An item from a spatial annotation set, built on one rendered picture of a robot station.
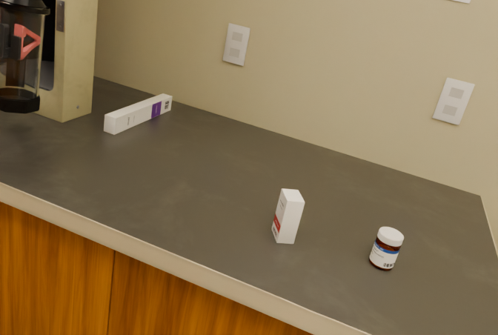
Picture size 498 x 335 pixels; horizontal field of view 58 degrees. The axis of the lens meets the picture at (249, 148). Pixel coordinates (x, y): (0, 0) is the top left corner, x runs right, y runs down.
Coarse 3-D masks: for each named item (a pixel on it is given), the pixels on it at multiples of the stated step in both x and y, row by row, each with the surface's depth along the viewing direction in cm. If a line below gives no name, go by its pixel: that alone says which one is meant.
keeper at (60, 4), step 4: (60, 0) 101; (56, 4) 102; (60, 4) 102; (56, 8) 102; (60, 8) 102; (56, 12) 103; (60, 12) 102; (56, 16) 103; (60, 16) 103; (56, 20) 103; (60, 20) 103; (56, 24) 104; (60, 24) 103; (56, 28) 104; (60, 28) 104
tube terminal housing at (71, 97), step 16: (64, 0) 101; (80, 0) 105; (96, 0) 110; (64, 16) 102; (80, 16) 107; (96, 16) 112; (64, 32) 104; (80, 32) 108; (64, 48) 105; (80, 48) 110; (64, 64) 107; (80, 64) 112; (64, 80) 108; (80, 80) 114; (48, 96) 111; (64, 96) 110; (80, 96) 116; (48, 112) 113; (64, 112) 112; (80, 112) 118
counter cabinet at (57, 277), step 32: (0, 224) 90; (32, 224) 87; (0, 256) 94; (32, 256) 90; (64, 256) 87; (96, 256) 84; (128, 256) 81; (0, 288) 97; (32, 288) 93; (64, 288) 89; (96, 288) 86; (128, 288) 83; (160, 288) 80; (192, 288) 78; (0, 320) 100; (32, 320) 96; (64, 320) 92; (96, 320) 89; (128, 320) 86; (160, 320) 83; (192, 320) 80; (224, 320) 77; (256, 320) 75
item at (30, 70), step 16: (0, 0) 89; (0, 16) 90; (16, 16) 90; (32, 16) 91; (0, 64) 93; (16, 64) 93; (32, 64) 95; (0, 80) 94; (16, 80) 94; (32, 80) 96; (16, 96) 95; (32, 96) 98
